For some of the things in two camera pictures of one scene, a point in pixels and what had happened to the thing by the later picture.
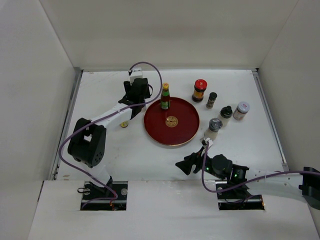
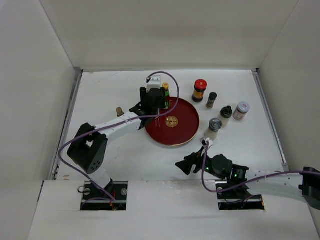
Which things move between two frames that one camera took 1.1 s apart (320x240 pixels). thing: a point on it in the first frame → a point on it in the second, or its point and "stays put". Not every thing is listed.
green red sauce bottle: [165, 97] stays put
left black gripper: [128, 86] → [144, 93]
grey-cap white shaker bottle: [215, 124] stays put
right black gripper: [186, 165] stays put
